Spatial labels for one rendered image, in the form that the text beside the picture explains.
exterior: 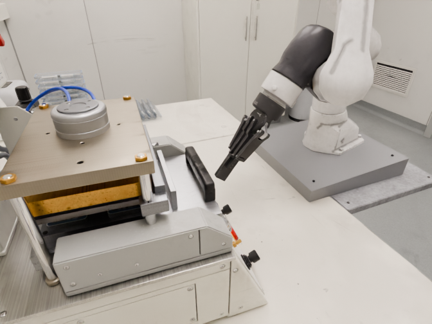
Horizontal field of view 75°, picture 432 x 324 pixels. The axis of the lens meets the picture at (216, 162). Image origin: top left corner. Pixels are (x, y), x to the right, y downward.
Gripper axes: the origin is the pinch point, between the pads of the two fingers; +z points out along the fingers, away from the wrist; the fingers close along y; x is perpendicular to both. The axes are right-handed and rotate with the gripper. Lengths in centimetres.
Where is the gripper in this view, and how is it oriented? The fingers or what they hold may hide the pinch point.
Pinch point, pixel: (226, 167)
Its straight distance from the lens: 73.1
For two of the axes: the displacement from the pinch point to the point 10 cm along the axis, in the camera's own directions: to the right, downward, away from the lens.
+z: -5.4, 8.0, 2.6
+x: 8.1, 4.1, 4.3
